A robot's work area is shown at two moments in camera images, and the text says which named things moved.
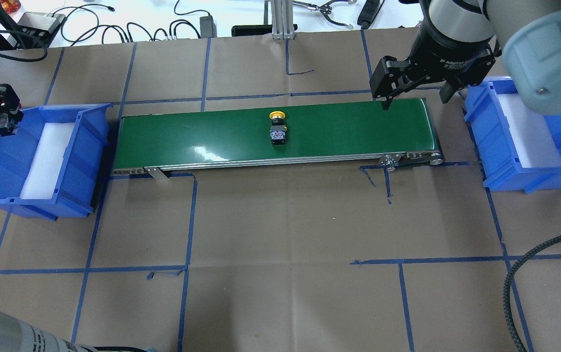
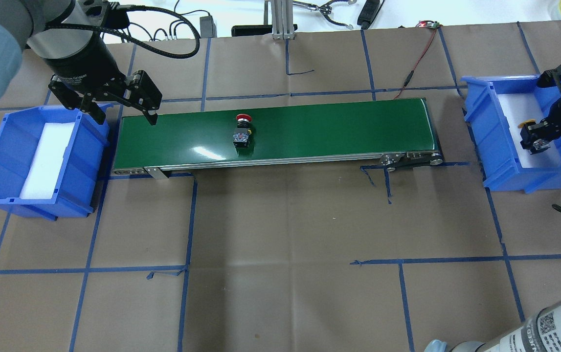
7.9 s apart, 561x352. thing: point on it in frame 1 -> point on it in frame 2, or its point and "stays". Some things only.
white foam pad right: [533, 142] stays
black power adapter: [208, 29] stays
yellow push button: [278, 129] -> [535, 136]
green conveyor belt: [164, 138] stays
